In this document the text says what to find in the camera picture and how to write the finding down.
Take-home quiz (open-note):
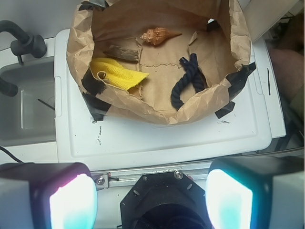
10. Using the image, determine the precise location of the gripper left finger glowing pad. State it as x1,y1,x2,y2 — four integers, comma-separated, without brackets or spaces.
0,162,97,229

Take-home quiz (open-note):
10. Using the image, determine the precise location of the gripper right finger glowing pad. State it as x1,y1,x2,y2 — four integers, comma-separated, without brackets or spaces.
205,156,305,229

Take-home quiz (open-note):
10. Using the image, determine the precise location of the dark blue twisted rope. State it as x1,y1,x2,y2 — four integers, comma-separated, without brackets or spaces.
170,53,206,112

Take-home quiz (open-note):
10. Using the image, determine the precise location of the grey sink basin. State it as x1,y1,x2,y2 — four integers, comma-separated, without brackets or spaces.
0,57,56,147

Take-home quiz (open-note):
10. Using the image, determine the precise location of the white plastic bin lid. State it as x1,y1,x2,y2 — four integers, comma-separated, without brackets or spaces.
54,29,286,171

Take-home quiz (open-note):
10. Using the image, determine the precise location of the yellow cloth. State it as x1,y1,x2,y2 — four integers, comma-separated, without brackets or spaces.
90,58,149,91

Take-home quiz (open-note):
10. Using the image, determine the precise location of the black faucet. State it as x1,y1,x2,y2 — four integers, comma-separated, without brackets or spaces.
0,20,47,97

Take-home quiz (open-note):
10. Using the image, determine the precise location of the brown paper bag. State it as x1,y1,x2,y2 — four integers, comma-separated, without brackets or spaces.
67,0,256,125

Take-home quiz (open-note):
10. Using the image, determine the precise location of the dark wood bark piece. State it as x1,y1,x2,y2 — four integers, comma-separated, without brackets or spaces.
103,45,139,62

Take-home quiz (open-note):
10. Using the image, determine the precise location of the orange spiral seashell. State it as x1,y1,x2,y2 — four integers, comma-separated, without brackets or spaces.
140,27,182,46

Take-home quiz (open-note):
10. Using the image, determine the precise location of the aluminium rail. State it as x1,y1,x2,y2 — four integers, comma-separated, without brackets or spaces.
91,161,212,190

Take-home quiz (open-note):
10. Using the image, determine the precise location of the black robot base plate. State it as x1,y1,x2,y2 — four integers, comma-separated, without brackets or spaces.
120,173,212,229

